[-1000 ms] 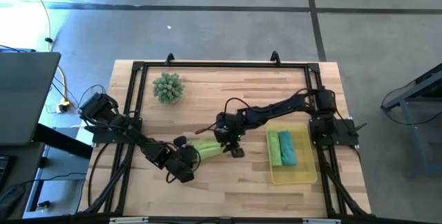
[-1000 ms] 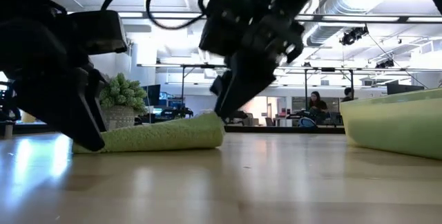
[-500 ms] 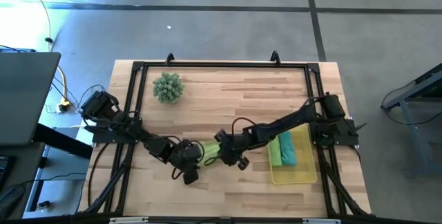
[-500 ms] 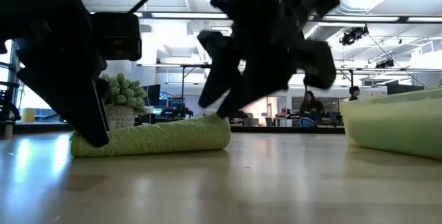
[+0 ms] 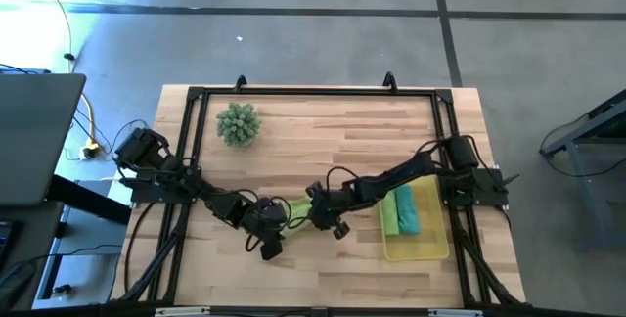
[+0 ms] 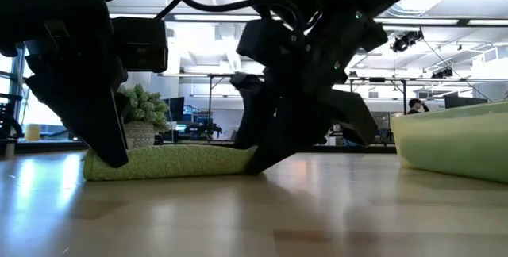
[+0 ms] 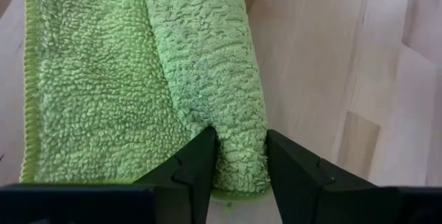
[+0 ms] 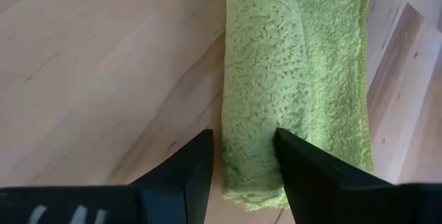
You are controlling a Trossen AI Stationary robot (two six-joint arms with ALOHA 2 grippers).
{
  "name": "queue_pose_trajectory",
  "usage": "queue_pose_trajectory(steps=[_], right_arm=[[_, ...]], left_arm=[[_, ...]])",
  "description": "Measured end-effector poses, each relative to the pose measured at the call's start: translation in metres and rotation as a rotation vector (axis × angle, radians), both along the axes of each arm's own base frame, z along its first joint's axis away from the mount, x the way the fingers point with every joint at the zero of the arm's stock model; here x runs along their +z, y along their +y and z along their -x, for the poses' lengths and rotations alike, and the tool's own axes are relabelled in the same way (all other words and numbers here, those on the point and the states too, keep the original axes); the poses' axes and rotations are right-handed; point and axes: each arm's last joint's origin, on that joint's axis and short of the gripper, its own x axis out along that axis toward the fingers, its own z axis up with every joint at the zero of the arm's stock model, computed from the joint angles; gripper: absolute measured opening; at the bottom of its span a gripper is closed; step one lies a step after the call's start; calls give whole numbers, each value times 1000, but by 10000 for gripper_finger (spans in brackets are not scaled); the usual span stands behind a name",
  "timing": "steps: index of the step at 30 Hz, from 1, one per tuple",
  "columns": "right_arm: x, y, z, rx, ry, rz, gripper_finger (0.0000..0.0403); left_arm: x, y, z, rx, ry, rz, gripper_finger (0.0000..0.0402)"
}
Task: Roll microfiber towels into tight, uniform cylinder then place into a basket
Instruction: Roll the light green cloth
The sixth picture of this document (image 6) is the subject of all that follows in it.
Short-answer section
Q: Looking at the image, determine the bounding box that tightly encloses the black ceiling camera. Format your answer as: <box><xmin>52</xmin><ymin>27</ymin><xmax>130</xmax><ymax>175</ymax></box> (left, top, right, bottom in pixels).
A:
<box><xmin>431</xmin><ymin>67</ymin><xmax>454</xmax><ymax>79</ymax></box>
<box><xmin>391</xmin><ymin>29</ymin><xmax>425</xmax><ymax>54</ymax></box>

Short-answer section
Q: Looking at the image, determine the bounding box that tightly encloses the overhead metal rail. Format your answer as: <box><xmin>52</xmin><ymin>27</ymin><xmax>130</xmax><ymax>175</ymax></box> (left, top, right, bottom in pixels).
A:
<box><xmin>110</xmin><ymin>13</ymin><xmax>508</xmax><ymax>28</ymax></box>

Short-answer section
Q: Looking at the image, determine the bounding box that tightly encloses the lime green microfiber towel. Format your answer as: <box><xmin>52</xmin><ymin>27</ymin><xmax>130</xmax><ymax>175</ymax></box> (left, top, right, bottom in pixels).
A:
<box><xmin>82</xmin><ymin>144</ymin><xmax>258</xmax><ymax>182</ymax></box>

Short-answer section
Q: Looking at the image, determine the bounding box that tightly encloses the yellow translucent plastic basket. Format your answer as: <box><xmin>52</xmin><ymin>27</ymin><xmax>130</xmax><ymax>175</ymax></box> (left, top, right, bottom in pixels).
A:
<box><xmin>391</xmin><ymin>101</ymin><xmax>508</xmax><ymax>185</ymax></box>

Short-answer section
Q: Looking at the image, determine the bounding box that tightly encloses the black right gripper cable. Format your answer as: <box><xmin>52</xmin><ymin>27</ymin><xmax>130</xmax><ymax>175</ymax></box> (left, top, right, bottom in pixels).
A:
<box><xmin>154</xmin><ymin>0</ymin><xmax>306</xmax><ymax>32</ymax></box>

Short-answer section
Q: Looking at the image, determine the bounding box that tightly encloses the black station frame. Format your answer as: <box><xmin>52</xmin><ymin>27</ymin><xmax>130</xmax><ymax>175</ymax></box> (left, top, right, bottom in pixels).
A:
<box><xmin>158</xmin><ymin>73</ymin><xmax>508</xmax><ymax>131</ymax></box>

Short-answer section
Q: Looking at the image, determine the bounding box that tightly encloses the potted green succulent plant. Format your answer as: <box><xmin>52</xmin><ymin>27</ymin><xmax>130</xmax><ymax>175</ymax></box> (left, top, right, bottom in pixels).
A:
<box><xmin>117</xmin><ymin>83</ymin><xmax>171</xmax><ymax>150</ymax></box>

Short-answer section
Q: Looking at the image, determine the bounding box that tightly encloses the person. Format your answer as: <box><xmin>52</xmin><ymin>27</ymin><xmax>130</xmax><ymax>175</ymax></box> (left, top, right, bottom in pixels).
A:
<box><xmin>406</xmin><ymin>98</ymin><xmax>430</xmax><ymax>116</ymax></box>

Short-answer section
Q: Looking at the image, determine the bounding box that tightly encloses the yellow bin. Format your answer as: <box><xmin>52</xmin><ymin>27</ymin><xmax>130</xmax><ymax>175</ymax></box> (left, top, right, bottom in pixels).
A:
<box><xmin>24</xmin><ymin>123</ymin><xmax>41</xmax><ymax>142</ymax></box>

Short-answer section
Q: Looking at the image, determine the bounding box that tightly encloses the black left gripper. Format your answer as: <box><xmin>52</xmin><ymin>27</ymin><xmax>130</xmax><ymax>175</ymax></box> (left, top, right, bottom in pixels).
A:
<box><xmin>23</xmin><ymin>18</ymin><xmax>133</xmax><ymax>170</ymax></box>

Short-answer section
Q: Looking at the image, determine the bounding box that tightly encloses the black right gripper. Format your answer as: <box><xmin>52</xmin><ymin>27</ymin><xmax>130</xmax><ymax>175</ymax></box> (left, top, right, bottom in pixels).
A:
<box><xmin>229</xmin><ymin>60</ymin><xmax>379</xmax><ymax>176</ymax></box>

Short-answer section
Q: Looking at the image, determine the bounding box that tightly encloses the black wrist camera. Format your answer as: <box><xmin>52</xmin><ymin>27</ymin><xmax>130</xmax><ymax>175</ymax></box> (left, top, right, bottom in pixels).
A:
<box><xmin>112</xmin><ymin>16</ymin><xmax>170</xmax><ymax>74</ymax></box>
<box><xmin>236</xmin><ymin>17</ymin><xmax>305</xmax><ymax>68</ymax></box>

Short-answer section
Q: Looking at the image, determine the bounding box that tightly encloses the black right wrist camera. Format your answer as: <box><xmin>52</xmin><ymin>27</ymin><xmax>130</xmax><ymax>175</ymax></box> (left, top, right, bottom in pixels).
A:
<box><xmin>236</xmin><ymin>17</ymin><xmax>305</xmax><ymax>68</ymax></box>

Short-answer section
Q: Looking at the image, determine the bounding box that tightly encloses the black monitor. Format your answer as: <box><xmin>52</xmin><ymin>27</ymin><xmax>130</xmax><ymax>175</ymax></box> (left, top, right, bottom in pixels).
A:
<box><xmin>443</xmin><ymin>95</ymin><xmax>489</xmax><ymax>110</ymax></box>
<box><xmin>163</xmin><ymin>97</ymin><xmax>187</xmax><ymax>123</ymax></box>

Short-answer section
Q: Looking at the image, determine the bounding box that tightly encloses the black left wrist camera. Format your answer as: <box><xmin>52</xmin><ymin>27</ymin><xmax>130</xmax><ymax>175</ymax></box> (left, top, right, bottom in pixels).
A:
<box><xmin>112</xmin><ymin>16</ymin><xmax>170</xmax><ymax>74</ymax></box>

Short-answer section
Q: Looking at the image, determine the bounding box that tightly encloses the black aluminium table frame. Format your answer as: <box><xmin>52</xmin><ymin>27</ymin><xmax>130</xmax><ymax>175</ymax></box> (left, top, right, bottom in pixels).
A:
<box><xmin>15</xmin><ymin>140</ymin><xmax>398</xmax><ymax>155</ymax></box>

